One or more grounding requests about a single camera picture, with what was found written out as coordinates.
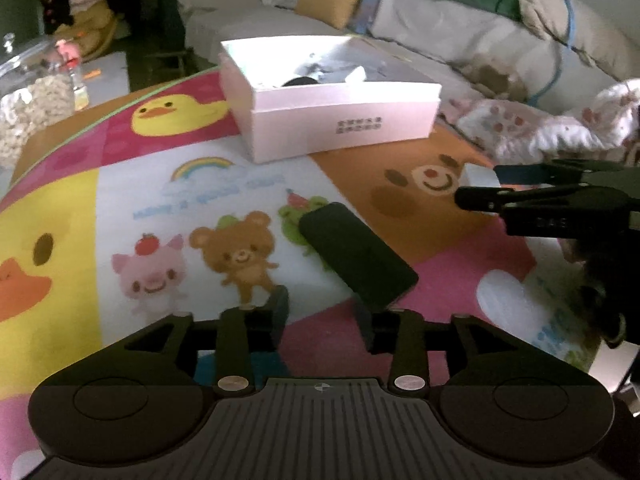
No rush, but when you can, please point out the blue patterned cloth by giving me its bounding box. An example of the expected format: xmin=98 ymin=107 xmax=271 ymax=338
xmin=352 ymin=0 xmax=386 ymax=36

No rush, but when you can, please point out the yellow duck rocker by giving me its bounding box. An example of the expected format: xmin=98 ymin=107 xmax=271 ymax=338
xmin=60 ymin=2 xmax=121 ymax=58

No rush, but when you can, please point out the pink cardboard box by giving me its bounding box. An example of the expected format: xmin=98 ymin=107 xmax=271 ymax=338
xmin=218 ymin=35 xmax=442 ymax=164

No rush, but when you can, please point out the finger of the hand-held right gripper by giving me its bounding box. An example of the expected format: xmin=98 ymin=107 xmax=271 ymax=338
xmin=494 ymin=159 xmax=593 ymax=187
xmin=454 ymin=184 xmax=591 ymax=215

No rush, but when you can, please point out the beige pillow with blue cord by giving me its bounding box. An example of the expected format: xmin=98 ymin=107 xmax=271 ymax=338
xmin=519 ymin=0 xmax=636 ymax=81

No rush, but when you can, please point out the white plug adapter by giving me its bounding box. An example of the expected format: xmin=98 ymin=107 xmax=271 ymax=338
xmin=459 ymin=162 xmax=501 ymax=190

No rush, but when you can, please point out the floral blanket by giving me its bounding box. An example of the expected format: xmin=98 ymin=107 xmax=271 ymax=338
xmin=440 ymin=80 xmax=640 ymax=166

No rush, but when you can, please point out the glass jar of snacks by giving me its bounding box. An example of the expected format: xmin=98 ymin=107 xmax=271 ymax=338
xmin=0 ymin=32 xmax=76 ymax=168

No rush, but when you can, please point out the small bottle with pink top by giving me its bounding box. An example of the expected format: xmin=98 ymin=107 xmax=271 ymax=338
xmin=54 ymin=39 xmax=91 ymax=111

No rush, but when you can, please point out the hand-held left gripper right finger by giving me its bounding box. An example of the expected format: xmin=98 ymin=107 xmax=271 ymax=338
xmin=353 ymin=295 xmax=524 ymax=392

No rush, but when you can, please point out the brown plush toy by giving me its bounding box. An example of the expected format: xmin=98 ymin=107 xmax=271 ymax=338
xmin=462 ymin=52 xmax=528 ymax=103

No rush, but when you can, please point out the beige sofa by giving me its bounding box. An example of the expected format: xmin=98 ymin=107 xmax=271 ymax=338
xmin=174 ymin=0 xmax=640 ymax=116

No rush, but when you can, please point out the black dotted cloth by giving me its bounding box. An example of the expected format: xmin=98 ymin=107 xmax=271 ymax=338
xmin=41 ymin=0 xmax=71 ymax=26

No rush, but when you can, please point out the printed cartoon play mat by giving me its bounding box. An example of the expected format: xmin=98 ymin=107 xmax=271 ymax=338
xmin=0 ymin=67 xmax=606 ymax=480

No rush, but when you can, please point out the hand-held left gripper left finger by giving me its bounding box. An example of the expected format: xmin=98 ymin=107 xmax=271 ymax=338
xmin=121 ymin=285 xmax=291 ymax=394

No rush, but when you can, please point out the yellow cushion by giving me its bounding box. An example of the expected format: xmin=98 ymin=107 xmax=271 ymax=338
xmin=294 ymin=0 xmax=367 ymax=30

